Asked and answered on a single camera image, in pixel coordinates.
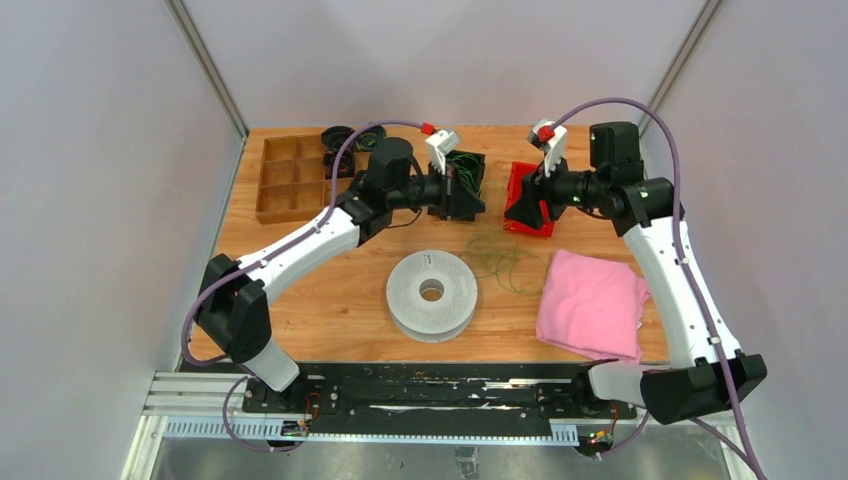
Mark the wooden compartment tray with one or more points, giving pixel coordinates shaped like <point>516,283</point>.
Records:
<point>292,185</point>

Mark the red plastic bin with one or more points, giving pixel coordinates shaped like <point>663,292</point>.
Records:
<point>513,192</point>

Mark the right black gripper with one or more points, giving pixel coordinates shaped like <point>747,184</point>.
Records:
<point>526,207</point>

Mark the pink cloth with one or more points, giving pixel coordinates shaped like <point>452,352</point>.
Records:
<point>592,307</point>

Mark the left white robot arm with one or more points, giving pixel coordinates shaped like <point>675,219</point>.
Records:
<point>233,306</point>

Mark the aluminium frame rail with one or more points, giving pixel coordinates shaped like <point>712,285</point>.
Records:
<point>187,403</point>

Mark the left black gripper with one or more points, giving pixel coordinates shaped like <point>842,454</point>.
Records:
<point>467,205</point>

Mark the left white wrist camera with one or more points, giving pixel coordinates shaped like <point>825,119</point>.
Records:
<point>439,145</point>

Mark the dark patterned cloth roll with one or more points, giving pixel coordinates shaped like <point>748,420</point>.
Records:
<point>370,139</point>

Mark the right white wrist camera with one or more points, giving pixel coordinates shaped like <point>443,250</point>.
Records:
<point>550,138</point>

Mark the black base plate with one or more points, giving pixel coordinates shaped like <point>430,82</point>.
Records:
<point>423,401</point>

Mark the black item in tray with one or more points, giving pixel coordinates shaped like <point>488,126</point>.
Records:
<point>345,167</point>

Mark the black plastic bin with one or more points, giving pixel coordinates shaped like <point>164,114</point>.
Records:
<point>466,160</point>

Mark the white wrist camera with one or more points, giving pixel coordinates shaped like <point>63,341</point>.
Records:
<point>550,138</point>
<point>439,145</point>

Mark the grey filament spool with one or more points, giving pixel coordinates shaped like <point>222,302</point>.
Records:
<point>432,296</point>

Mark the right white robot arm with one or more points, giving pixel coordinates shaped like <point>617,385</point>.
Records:
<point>709,372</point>

